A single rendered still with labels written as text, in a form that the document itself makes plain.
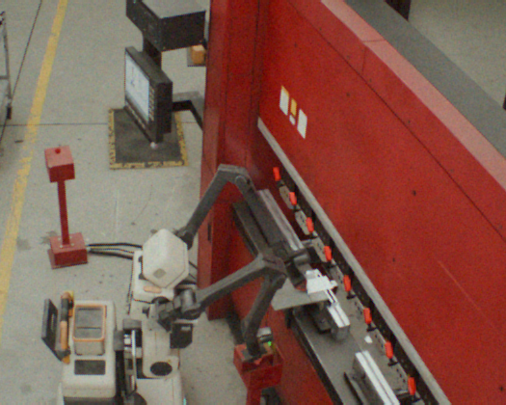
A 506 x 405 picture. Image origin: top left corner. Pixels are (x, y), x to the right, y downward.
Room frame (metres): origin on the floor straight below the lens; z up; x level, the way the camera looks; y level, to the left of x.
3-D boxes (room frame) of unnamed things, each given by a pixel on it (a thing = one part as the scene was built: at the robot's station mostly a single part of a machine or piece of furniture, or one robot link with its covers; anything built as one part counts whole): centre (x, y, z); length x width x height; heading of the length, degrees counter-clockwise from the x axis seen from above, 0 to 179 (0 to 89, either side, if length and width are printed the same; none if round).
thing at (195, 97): (3.96, 0.42, 1.17); 0.40 x 0.24 x 0.07; 23
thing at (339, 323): (2.83, -0.37, 0.92); 0.39 x 0.06 x 0.10; 23
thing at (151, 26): (3.85, 0.56, 1.53); 0.51 x 0.25 x 0.85; 32
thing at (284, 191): (3.27, -0.18, 1.26); 0.15 x 0.09 x 0.17; 23
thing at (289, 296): (2.82, -0.21, 1.00); 0.26 x 0.18 x 0.01; 113
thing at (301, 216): (3.09, -0.26, 1.26); 0.15 x 0.09 x 0.17; 23
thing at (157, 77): (3.76, 0.61, 1.42); 0.45 x 0.12 x 0.36; 32
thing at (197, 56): (5.07, 0.43, 1.04); 0.30 x 0.26 x 0.12; 9
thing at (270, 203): (3.39, -0.13, 0.92); 0.50 x 0.06 x 0.10; 23
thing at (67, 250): (4.01, 1.20, 0.41); 0.25 x 0.20 x 0.83; 113
